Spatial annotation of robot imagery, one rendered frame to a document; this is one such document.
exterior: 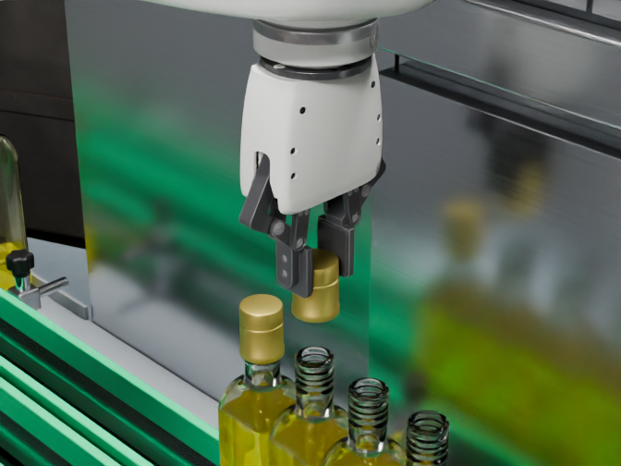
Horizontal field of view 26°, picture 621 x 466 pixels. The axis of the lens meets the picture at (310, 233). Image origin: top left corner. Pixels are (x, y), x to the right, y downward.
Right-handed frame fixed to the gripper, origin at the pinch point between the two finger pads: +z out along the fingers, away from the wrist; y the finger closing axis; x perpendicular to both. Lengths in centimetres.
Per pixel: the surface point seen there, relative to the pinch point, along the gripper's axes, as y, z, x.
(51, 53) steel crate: -124, 73, -222
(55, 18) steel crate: -125, 64, -220
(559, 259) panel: -11.7, -0.3, 13.0
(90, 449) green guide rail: 5.8, 26.1, -22.5
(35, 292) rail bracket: -7, 26, -49
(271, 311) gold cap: 0.3, 6.4, -4.5
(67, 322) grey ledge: -13, 35, -54
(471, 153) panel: -11.8, -5.8, 4.4
